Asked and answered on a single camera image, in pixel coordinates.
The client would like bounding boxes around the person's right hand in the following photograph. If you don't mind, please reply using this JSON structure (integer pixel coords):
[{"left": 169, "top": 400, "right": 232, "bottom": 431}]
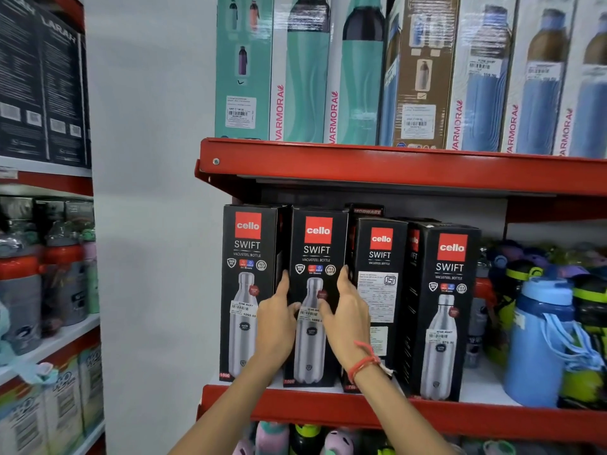
[{"left": 317, "top": 265, "right": 372, "bottom": 371}]

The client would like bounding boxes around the person's left hand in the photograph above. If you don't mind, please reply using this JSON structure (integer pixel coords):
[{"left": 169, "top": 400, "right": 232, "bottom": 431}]
[{"left": 254, "top": 270, "right": 301, "bottom": 370}]

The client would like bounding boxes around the black steel bottle box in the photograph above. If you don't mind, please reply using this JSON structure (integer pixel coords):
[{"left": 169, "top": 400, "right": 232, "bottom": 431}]
[
  {"left": 393, "top": 217, "right": 443, "bottom": 280},
  {"left": 283, "top": 207, "right": 350, "bottom": 388},
  {"left": 218, "top": 204, "right": 291, "bottom": 383},
  {"left": 402, "top": 221, "right": 482, "bottom": 403}
]

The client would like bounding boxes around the person's left forearm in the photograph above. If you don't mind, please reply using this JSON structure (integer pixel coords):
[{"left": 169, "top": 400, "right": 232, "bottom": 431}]
[{"left": 168, "top": 351, "right": 284, "bottom": 455}]

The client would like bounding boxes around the person's right forearm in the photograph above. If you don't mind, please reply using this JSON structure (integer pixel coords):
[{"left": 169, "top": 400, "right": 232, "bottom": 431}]
[{"left": 352, "top": 359, "right": 457, "bottom": 455}]

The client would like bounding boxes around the black box with white label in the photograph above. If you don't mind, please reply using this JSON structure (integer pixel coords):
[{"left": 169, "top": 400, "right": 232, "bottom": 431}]
[{"left": 341, "top": 217, "right": 409, "bottom": 395}]

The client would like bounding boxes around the red metal shelf board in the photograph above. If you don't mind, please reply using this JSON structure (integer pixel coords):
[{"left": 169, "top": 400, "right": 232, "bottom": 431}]
[
  {"left": 194, "top": 137, "right": 607, "bottom": 200},
  {"left": 196, "top": 384, "right": 607, "bottom": 447}
]

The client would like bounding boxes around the black box with red stripe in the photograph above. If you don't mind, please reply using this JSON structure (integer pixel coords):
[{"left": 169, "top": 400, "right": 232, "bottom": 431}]
[{"left": 345, "top": 203, "right": 386, "bottom": 221}]

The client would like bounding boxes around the black bottle with green lid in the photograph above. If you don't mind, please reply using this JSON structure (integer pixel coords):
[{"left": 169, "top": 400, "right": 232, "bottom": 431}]
[{"left": 289, "top": 423, "right": 326, "bottom": 455}]

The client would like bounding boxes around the pink bottle with teal lid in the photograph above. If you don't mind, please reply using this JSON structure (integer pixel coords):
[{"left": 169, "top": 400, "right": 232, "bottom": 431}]
[{"left": 255, "top": 421, "right": 290, "bottom": 455}]

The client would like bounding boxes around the pink bottle lid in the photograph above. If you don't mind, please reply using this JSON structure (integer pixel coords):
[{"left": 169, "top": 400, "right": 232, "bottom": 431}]
[{"left": 322, "top": 429, "right": 355, "bottom": 455}]

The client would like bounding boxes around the red lid clear bottle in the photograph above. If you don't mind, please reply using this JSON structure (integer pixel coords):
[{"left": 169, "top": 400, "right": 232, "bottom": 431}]
[{"left": 465, "top": 276, "right": 498, "bottom": 368}]

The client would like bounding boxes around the green and black bottle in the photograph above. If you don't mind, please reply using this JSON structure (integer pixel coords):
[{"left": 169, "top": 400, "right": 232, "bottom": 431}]
[
  {"left": 559, "top": 275, "right": 607, "bottom": 411},
  {"left": 485, "top": 259, "right": 537, "bottom": 367}
]

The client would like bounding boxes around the pink and green bottle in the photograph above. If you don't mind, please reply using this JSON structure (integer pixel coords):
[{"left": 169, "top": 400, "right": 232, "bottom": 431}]
[{"left": 83, "top": 229, "right": 101, "bottom": 315}]

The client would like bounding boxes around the blue plastic water bottle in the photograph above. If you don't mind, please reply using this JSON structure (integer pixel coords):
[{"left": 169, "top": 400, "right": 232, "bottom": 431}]
[{"left": 503, "top": 277, "right": 578, "bottom": 409}]

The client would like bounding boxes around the colourful printed bottle box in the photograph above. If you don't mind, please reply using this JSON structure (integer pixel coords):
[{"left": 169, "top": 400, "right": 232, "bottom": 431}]
[
  {"left": 43, "top": 356, "right": 85, "bottom": 454},
  {"left": 0, "top": 383, "right": 52, "bottom": 455},
  {"left": 78, "top": 342, "right": 105, "bottom": 435}
]

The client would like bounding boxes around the white box with teal bottle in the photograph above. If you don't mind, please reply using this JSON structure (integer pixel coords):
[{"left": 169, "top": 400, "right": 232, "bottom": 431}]
[
  {"left": 269, "top": 0, "right": 333, "bottom": 144},
  {"left": 323, "top": 0, "right": 389, "bottom": 147}
]

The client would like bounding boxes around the row of purple lid bottles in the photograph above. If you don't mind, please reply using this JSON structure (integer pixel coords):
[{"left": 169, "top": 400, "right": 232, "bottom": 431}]
[{"left": 483, "top": 239, "right": 607, "bottom": 281}]

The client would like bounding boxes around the wrapped orange and grey bottle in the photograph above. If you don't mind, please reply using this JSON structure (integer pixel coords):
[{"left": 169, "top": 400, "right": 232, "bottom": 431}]
[
  {"left": 42, "top": 221, "right": 89, "bottom": 328},
  {"left": 0, "top": 231, "right": 46, "bottom": 357}
]

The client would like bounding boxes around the brown bottle box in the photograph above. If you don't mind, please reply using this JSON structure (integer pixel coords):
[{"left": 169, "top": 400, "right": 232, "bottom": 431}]
[{"left": 378, "top": 0, "right": 462, "bottom": 150}]

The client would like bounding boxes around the white box with blue bottle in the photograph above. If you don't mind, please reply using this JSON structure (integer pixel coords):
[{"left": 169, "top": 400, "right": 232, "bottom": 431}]
[
  {"left": 500, "top": 0, "right": 578, "bottom": 156},
  {"left": 445, "top": 0, "right": 518, "bottom": 153},
  {"left": 552, "top": 0, "right": 607, "bottom": 160}
]

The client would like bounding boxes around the light teal bottle lid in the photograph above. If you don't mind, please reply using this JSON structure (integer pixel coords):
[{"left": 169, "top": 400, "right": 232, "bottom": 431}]
[{"left": 0, "top": 302, "right": 59, "bottom": 386}]

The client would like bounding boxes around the white and red shelf board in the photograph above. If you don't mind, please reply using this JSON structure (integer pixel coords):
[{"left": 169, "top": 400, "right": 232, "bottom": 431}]
[{"left": 0, "top": 155, "right": 95, "bottom": 198}]

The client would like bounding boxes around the dark grey cardboard box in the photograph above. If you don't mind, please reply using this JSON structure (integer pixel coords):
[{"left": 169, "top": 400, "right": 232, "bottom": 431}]
[
  {"left": 35, "top": 8, "right": 92, "bottom": 168},
  {"left": 0, "top": 0, "right": 50, "bottom": 162}
]

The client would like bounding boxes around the red thread bracelet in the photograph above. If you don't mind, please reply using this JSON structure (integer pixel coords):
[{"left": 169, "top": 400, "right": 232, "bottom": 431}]
[{"left": 347, "top": 340, "right": 383, "bottom": 385}]

